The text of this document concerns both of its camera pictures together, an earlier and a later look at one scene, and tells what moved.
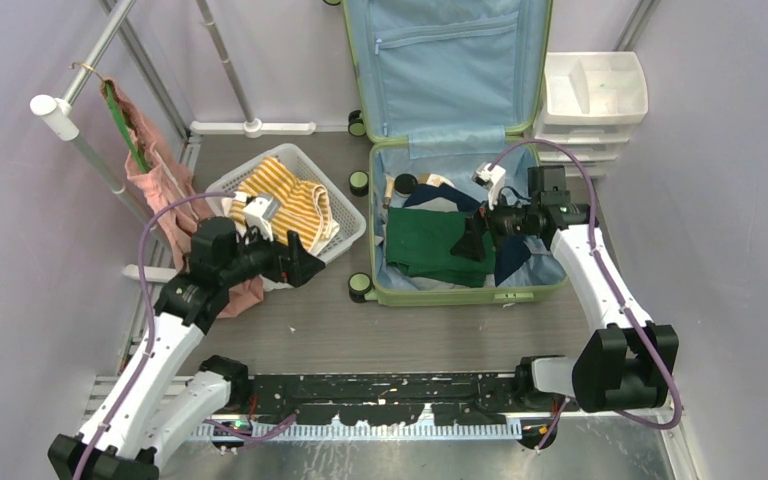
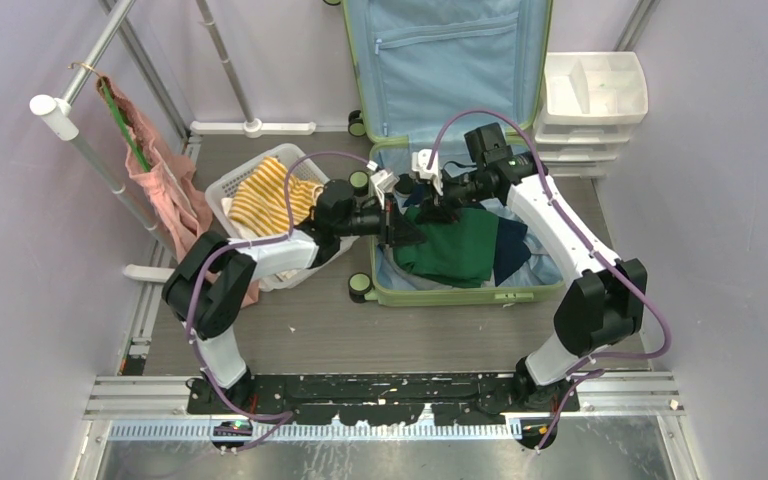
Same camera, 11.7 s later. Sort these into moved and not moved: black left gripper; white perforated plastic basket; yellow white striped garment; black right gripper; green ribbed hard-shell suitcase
Moved: black right gripper; black left gripper
Not moved: yellow white striped garment; white perforated plastic basket; green ribbed hard-shell suitcase
